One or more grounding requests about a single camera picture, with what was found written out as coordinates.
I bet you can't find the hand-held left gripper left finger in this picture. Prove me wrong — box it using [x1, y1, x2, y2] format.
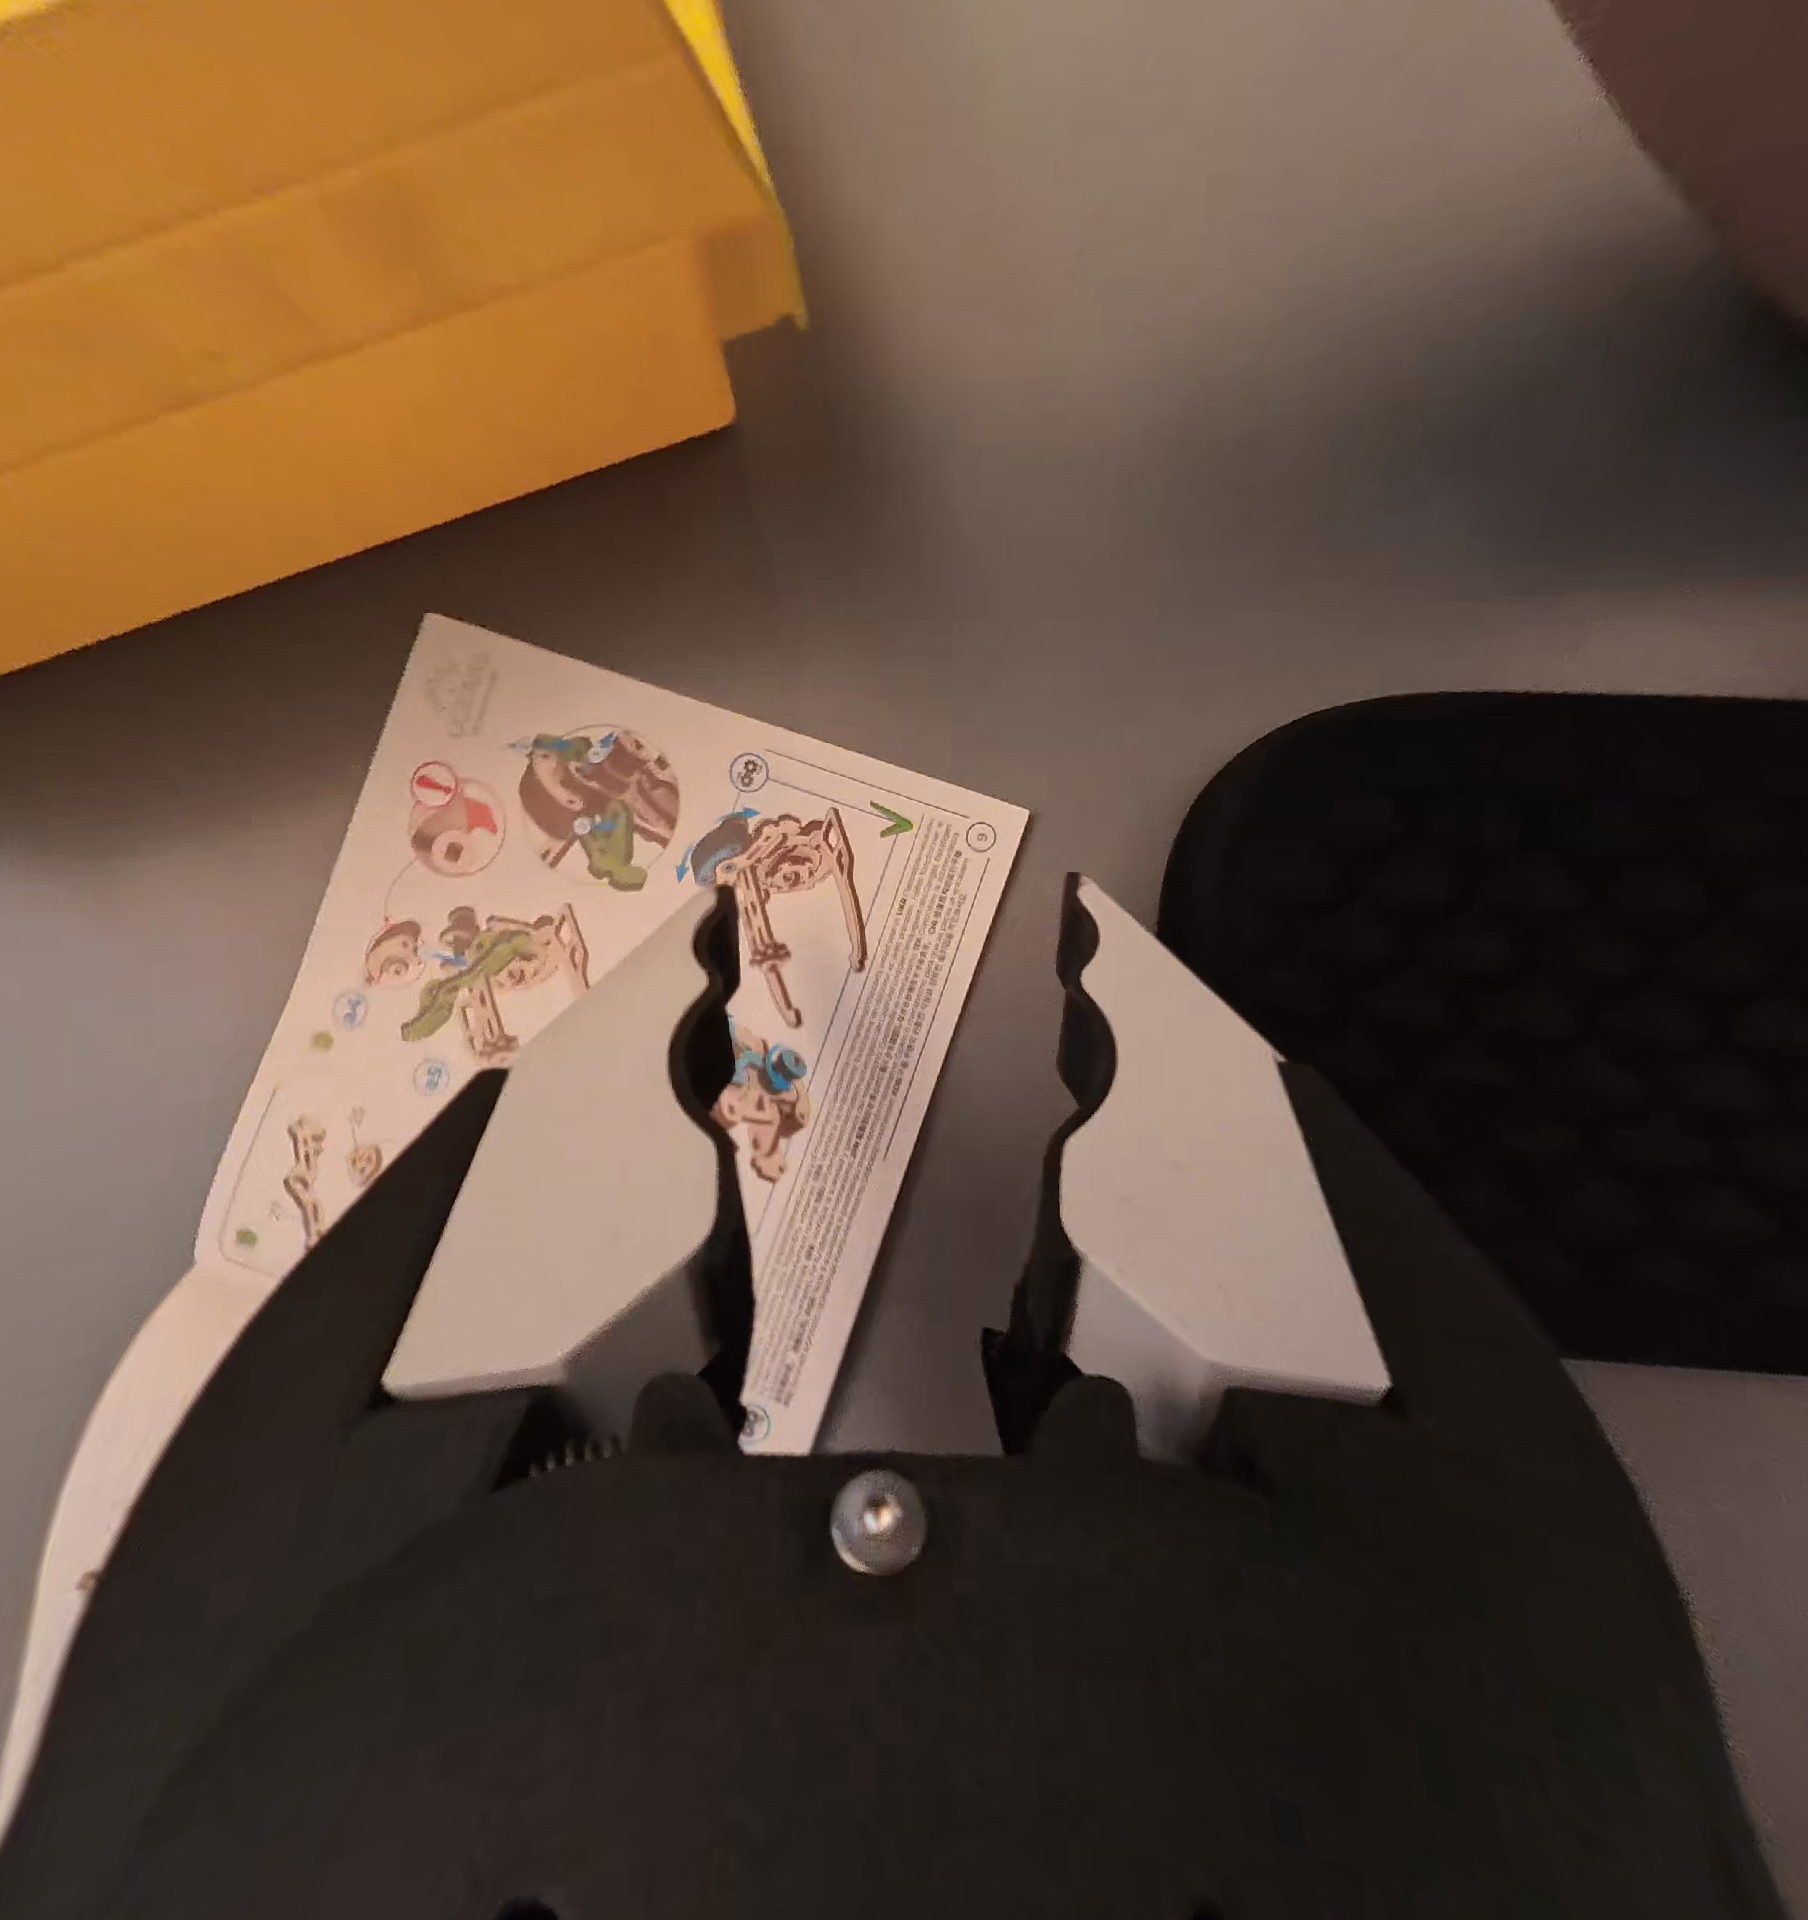
[378, 885, 763, 1398]

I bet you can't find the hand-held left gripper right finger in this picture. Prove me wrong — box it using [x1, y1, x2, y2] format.
[1013, 872, 1394, 1406]

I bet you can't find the illustrated instruction booklet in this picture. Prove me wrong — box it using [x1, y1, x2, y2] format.
[0, 613, 1031, 1863]

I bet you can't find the person's right forearm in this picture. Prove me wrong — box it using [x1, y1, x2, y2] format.
[1552, 0, 1808, 372]

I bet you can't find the yellow plastic bin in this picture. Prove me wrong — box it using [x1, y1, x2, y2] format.
[0, 0, 811, 695]

